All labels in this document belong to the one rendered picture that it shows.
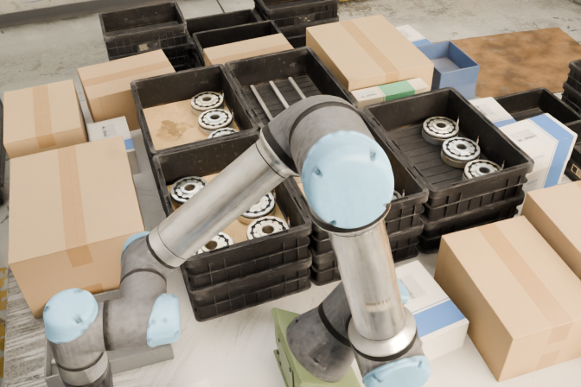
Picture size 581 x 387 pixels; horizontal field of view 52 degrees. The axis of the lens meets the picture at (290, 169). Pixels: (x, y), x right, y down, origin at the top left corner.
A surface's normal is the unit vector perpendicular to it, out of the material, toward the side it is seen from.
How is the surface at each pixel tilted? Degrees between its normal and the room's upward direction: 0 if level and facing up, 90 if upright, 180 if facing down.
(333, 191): 76
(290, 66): 90
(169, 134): 0
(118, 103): 90
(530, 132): 0
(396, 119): 90
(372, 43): 0
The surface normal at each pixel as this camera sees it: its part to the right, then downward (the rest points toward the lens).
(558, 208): -0.02, -0.77
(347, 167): 0.15, 0.43
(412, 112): 0.34, 0.59
